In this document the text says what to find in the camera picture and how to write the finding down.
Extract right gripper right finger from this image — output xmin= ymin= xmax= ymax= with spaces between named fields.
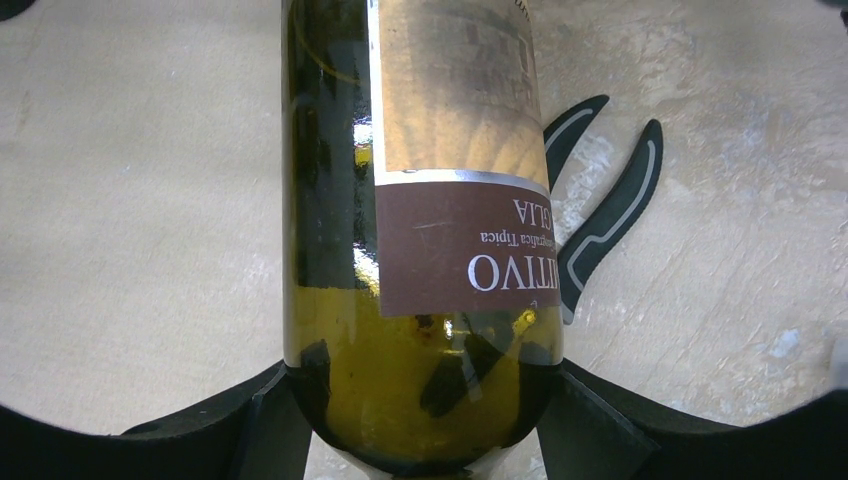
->
xmin=537 ymin=360 xmax=847 ymax=480

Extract dark green bottle silver neck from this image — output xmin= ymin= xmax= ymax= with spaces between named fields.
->
xmin=283 ymin=1 xmax=563 ymax=479

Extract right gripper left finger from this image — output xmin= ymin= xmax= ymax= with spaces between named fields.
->
xmin=1 ymin=363 xmax=312 ymax=479

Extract black grey pliers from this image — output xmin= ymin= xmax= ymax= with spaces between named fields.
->
xmin=544 ymin=95 xmax=664 ymax=325

